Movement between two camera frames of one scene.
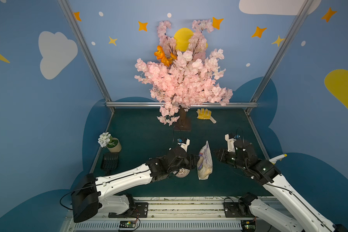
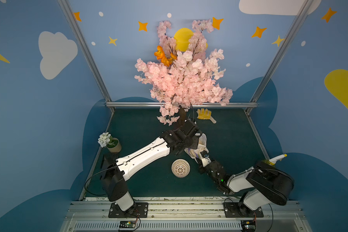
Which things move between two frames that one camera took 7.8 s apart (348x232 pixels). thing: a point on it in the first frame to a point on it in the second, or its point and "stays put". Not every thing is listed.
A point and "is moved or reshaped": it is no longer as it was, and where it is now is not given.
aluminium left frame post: [88, 53] stays put
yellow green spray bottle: [274, 160] stays put
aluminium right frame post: [303, 10] stays put
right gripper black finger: [221, 154] to [203, 152]
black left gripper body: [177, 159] to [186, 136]
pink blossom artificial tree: [184, 79] stays put
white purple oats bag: [204, 165] is moved or reshaped
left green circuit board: [127, 224] stays put
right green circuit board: [248, 225] stays put
